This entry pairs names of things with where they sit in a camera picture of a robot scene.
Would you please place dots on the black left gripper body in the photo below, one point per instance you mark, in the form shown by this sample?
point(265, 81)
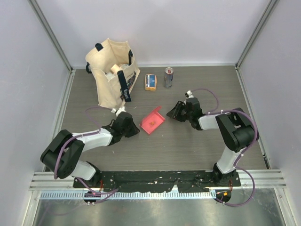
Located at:
point(124, 131)

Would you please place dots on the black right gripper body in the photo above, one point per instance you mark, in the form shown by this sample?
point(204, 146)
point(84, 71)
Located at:
point(188, 114)

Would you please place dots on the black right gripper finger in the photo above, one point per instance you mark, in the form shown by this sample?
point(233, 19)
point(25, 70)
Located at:
point(179, 111)
point(180, 117)

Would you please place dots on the pink paper box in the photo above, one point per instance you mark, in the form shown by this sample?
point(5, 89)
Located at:
point(152, 116)

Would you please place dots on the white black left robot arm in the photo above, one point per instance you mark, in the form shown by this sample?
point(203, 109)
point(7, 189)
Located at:
point(62, 155)

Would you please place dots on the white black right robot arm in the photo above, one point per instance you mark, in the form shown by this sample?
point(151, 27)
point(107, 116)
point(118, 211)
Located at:
point(237, 129)

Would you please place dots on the orange sponge blue label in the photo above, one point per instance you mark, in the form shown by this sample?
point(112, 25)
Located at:
point(150, 82)

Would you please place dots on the silver energy drink can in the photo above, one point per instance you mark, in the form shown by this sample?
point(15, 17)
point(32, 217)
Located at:
point(168, 77)

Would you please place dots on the clear plastic bottle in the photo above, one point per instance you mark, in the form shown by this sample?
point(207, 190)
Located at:
point(111, 76)

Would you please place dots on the beige canvas tote bag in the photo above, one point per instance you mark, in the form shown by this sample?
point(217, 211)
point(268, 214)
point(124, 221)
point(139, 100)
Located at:
point(114, 93)

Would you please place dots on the cream lotion bottle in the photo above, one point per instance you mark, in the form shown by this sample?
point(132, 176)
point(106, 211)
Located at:
point(115, 69)

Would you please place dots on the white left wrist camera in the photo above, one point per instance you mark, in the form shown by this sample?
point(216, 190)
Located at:
point(118, 111)

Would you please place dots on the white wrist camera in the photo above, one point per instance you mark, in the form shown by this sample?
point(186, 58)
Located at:
point(189, 94)
point(118, 111)

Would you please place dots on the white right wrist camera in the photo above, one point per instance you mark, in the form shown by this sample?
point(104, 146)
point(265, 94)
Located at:
point(189, 94)

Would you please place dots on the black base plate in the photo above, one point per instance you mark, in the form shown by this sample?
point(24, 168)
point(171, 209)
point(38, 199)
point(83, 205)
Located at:
point(187, 181)

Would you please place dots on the aluminium front rail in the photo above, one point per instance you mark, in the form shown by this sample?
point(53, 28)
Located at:
point(254, 178)

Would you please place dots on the slotted cable duct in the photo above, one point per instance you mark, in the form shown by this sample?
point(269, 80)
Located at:
point(174, 194)

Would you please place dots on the aluminium corner post right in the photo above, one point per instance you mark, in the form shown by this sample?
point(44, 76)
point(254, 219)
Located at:
point(259, 26)

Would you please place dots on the aluminium corner post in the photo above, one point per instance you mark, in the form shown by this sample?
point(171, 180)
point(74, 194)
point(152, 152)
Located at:
point(259, 26)
point(47, 28)

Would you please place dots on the aluminium corner post left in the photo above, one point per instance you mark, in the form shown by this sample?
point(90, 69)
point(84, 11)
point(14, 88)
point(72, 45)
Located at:
point(47, 28)

